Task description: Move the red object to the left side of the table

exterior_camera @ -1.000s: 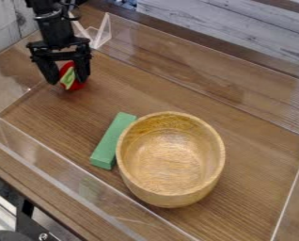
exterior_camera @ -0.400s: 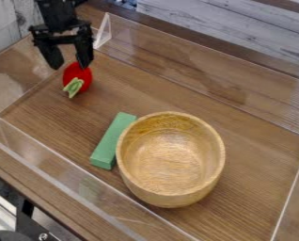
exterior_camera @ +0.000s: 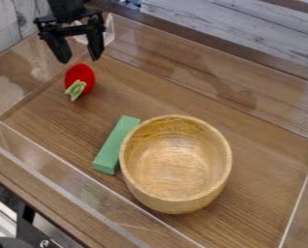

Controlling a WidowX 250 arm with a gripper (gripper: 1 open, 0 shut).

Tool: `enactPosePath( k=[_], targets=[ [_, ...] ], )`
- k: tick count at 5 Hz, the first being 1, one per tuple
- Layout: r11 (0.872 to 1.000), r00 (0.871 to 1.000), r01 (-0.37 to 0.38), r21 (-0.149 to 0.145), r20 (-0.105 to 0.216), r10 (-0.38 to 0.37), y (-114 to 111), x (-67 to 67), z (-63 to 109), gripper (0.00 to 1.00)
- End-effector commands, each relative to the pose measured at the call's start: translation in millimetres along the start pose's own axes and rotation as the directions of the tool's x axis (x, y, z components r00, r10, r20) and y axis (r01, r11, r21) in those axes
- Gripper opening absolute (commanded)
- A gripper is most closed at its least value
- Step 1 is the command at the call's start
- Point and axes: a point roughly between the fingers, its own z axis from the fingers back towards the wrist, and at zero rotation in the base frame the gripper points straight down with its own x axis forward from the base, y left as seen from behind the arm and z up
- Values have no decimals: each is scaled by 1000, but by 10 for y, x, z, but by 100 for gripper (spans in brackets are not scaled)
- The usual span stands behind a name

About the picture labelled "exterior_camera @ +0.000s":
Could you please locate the green rectangular block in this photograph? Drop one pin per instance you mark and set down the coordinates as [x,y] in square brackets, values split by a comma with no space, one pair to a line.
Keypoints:
[107,159]

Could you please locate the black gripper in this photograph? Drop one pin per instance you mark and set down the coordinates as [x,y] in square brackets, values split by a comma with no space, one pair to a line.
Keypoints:
[87,22]

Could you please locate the wooden bowl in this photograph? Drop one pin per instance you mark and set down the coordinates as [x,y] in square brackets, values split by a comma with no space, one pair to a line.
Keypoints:
[176,162]

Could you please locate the red plush strawberry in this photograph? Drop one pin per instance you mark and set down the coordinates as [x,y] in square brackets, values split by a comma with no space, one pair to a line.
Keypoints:
[79,80]

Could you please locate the clear acrylic corner bracket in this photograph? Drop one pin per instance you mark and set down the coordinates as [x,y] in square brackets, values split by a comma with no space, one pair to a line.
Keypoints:
[108,34]

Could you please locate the black table leg bracket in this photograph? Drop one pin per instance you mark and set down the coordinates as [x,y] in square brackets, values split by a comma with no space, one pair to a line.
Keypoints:
[30,234]

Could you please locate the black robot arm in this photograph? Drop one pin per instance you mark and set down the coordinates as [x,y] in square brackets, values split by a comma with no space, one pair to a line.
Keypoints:
[64,8]

